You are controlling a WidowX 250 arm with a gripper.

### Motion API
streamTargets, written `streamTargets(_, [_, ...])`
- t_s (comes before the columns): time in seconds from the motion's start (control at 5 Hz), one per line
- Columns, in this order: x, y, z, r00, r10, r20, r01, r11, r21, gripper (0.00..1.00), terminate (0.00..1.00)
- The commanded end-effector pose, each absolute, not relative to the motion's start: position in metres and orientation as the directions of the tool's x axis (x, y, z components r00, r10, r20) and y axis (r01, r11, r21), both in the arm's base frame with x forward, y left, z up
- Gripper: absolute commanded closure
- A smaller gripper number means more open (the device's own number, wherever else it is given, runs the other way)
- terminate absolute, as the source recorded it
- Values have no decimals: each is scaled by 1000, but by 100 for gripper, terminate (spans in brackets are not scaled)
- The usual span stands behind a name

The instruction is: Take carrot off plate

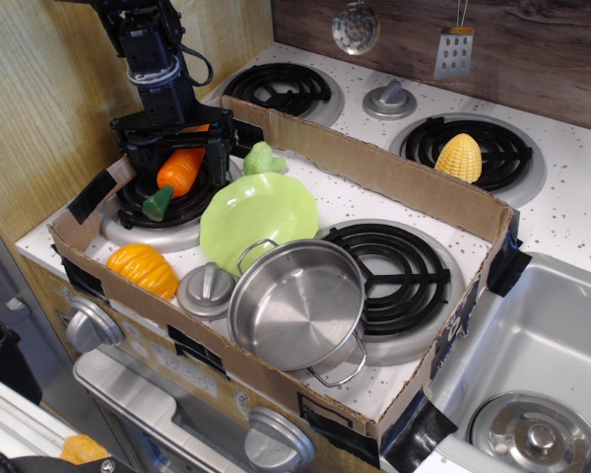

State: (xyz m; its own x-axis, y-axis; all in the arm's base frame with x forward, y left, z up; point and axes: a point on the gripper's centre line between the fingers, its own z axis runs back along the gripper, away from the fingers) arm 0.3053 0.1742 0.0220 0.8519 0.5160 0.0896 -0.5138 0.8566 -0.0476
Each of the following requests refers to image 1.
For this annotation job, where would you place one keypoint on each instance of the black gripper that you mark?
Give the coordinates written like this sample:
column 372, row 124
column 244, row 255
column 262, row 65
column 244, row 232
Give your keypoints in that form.
column 169, row 106

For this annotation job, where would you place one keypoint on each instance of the orange toy carrot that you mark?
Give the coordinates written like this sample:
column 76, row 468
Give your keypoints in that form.
column 174, row 179

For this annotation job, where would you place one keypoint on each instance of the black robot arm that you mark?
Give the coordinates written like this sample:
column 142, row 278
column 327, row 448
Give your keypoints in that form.
column 148, row 35

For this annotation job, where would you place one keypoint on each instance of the light green plate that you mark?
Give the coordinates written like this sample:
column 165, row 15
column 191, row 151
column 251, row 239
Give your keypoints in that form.
column 246, row 217

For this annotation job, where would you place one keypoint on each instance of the front left black burner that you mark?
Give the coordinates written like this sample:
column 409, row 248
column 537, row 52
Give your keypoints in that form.
column 123, row 222

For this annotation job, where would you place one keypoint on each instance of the black burner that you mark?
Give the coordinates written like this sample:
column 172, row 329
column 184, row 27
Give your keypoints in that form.
column 411, row 284
column 294, row 89
column 514, row 168
column 123, row 222

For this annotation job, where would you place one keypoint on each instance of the green toy vegetable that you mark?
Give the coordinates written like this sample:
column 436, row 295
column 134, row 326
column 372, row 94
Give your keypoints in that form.
column 261, row 159

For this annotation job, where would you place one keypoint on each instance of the orange toy pumpkin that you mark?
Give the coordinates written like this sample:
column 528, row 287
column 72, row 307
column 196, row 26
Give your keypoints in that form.
column 145, row 267

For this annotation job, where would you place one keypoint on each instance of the back left black burner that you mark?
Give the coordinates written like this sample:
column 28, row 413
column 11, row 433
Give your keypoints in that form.
column 294, row 89

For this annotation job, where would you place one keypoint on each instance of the silver stove knob front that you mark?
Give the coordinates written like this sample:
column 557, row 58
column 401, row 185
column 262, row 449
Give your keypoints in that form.
column 205, row 291

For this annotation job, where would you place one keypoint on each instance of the silver stove knob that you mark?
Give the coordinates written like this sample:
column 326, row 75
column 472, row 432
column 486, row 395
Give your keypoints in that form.
column 391, row 102
column 205, row 291

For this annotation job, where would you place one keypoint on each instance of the stainless steel pot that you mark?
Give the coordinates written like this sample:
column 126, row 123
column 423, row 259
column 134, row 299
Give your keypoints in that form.
column 299, row 306

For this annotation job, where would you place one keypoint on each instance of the left oven knob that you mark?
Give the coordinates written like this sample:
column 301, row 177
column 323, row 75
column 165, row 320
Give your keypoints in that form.
column 90, row 327

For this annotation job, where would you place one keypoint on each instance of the oven knob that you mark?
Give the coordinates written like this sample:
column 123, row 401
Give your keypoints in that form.
column 274, row 444
column 90, row 327

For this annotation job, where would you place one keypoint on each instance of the hanging metal strainer ladle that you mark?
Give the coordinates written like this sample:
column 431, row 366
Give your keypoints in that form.
column 356, row 28

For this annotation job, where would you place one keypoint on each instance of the silver stove knob back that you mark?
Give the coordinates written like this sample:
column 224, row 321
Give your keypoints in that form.
column 391, row 102

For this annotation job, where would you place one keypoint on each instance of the front right black burner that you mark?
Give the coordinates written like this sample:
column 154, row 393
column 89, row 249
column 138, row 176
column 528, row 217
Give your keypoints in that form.
column 411, row 284

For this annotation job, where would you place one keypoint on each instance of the yellow toy corn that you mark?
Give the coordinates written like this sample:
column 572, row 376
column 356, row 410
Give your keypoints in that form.
column 461, row 157

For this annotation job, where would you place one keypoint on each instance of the cardboard fence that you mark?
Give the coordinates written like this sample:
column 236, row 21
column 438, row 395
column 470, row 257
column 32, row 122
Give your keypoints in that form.
column 405, row 184

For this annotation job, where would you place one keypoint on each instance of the hanging metal spatula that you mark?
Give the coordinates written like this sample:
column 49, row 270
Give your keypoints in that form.
column 455, row 47

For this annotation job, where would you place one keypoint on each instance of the right oven knob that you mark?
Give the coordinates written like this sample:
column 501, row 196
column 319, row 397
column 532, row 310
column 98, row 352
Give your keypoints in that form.
column 274, row 444

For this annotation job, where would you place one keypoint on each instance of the orange object bottom left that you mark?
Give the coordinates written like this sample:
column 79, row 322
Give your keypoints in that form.
column 81, row 449

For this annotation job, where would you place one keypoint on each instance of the back right black burner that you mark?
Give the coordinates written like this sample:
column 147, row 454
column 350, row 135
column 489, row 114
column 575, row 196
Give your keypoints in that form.
column 514, row 168

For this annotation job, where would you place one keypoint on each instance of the silver sink basin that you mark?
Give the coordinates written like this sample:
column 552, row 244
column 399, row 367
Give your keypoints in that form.
column 536, row 338

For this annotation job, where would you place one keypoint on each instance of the metal lid in sink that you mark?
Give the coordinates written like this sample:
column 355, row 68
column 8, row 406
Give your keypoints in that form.
column 532, row 432

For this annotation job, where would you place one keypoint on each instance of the silver oven door handle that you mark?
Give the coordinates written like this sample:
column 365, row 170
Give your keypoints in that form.
column 169, row 429

